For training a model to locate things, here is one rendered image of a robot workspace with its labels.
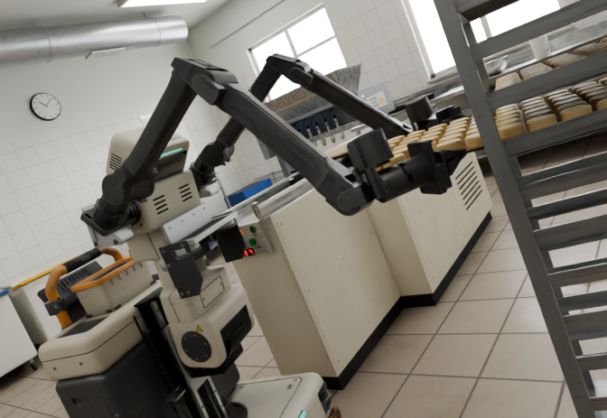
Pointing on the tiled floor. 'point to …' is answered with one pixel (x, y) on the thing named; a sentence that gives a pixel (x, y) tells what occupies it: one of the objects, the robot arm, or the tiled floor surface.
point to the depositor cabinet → (432, 233)
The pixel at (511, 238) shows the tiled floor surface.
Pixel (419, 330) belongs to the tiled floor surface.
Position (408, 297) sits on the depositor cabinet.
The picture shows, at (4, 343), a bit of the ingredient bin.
